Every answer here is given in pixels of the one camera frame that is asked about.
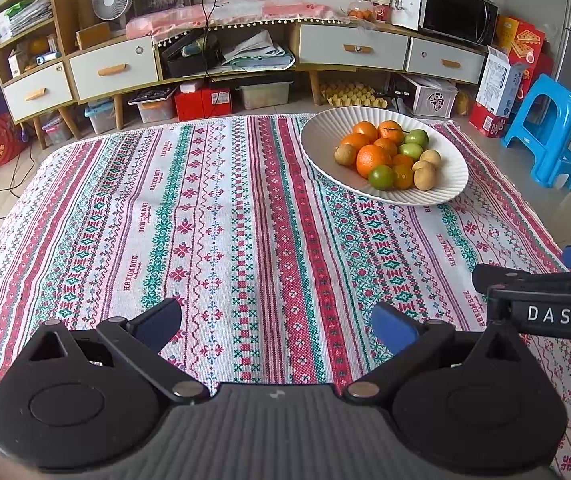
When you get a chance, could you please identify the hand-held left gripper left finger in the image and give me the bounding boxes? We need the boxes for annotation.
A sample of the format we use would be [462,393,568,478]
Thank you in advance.
[13,297,211,407]

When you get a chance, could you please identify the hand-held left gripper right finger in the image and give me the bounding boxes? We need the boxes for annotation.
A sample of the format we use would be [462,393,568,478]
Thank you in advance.
[343,301,537,407]

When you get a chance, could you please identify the yellowish orange kumquat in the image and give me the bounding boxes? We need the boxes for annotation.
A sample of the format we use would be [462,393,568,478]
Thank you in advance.
[393,165,415,191]

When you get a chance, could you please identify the dark green jujube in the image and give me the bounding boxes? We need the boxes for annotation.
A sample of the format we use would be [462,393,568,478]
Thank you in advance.
[368,165,396,191]

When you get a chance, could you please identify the orange mandarin with stem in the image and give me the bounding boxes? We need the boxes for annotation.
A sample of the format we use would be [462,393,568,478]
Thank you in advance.
[377,120,405,142]

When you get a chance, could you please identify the white ribbed plate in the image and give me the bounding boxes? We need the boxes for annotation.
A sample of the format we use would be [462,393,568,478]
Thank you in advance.
[299,106,469,207]

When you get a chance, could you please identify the patterned woven tablecloth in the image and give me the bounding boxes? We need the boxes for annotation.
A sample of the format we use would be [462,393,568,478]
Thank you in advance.
[0,112,571,476]

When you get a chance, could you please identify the red printed box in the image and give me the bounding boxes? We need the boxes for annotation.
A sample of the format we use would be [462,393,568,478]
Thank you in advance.
[468,102,509,139]

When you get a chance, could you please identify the blue plastic stool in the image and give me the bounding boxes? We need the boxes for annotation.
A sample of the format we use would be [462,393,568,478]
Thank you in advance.
[501,74,571,191]

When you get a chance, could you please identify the white and blue carton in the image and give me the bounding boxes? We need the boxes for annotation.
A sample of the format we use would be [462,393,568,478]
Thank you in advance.
[475,45,530,118]

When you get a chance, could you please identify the white patterned crate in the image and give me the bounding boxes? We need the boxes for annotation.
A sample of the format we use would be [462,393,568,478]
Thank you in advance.
[405,75,459,117]

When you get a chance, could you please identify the clear bin with orange contents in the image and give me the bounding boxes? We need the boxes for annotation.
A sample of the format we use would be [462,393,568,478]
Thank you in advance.
[136,97,176,123]

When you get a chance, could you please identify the clear bin with blue lid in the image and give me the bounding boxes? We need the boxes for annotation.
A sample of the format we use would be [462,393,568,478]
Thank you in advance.
[84,100,116,135]

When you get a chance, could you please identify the small clear bin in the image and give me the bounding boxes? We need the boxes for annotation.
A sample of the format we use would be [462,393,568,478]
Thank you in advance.
[40,112,74,146]

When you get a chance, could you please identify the red cardboard box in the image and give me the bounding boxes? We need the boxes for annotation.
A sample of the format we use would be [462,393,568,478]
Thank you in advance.
[174,87,233,122]

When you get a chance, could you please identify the black keyboard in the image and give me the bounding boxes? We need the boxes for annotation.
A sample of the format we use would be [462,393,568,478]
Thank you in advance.
[128,86,179,107]

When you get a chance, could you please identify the black handheld device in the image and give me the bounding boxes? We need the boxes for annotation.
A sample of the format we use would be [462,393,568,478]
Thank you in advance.
[383,72,416,111]

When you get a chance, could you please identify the red and yellow gift boxes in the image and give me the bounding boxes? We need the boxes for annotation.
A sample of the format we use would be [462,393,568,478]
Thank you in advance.
[494,15,555,96]

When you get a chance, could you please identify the yellow egg tray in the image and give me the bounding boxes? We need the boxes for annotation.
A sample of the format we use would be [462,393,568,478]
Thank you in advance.
[319,82,390,108]

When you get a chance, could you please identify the clear storage bin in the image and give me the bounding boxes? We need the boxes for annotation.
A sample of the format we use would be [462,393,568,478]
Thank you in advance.
[238,80,296,111]

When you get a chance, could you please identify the black storage box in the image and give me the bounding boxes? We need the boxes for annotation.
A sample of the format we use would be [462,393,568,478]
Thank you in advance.
[160,29,224,80]

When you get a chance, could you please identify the black microwave oven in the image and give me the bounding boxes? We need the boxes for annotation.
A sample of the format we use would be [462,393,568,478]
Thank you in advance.
[418,0,499,47]

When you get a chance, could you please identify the pile of loose papers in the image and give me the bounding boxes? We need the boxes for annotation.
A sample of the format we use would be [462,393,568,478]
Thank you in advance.
[220,29,296,72]

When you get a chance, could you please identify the flat cardboard box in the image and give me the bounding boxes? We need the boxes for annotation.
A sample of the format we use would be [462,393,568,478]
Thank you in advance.
[76,22,111,51]

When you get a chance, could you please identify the long wooden cabinet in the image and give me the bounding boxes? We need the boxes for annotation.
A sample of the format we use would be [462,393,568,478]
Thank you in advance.
[68,20,489,131]

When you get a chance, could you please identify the glass jar with oranges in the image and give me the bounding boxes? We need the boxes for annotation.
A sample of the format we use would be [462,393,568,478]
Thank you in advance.
[348,0,376,23]

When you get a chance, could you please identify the pink fringed cloth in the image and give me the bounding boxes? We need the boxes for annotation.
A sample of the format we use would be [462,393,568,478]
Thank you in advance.
[126,1,353,42]

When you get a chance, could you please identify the white desk fan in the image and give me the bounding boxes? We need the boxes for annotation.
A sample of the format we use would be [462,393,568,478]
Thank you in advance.
[92,0,134,31]

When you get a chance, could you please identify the wooden shelf unit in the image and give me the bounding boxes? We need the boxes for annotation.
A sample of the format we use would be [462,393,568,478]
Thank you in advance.
[0,0,84,150]

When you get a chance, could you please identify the stacked documents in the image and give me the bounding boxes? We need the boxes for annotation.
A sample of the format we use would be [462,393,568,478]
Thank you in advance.
[0,0,54,41]

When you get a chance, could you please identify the white drawer with wooden handle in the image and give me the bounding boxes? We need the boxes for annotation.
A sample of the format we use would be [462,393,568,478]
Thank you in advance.
[70,36,160,101]
[405,37,486,86]
[299,24,410,72]
[3,62,74,122]

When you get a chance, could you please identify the black power cable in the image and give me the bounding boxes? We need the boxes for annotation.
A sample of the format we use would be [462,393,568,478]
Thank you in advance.
[200,0,216,83]

